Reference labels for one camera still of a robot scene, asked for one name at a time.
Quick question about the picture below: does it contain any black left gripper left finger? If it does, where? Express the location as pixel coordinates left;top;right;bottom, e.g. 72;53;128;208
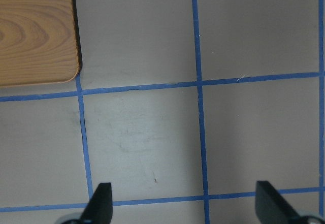
79;183;113;224

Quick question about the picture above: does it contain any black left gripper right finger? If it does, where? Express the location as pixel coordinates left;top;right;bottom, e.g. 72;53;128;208
255;181;306;224

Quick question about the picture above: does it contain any wooden tray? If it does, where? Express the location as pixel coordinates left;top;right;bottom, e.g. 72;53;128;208
1;0;81;87

